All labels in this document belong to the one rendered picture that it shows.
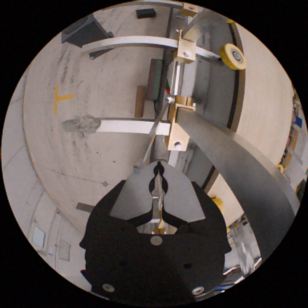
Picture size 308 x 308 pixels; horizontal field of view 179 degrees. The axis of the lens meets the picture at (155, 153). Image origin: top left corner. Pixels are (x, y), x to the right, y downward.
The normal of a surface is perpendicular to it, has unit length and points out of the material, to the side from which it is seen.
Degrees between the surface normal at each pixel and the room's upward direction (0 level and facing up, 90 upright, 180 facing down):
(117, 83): 0
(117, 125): 0
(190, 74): 0
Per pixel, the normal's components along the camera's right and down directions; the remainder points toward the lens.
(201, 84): 0.08, 0.51
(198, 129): -0.99, -0.06
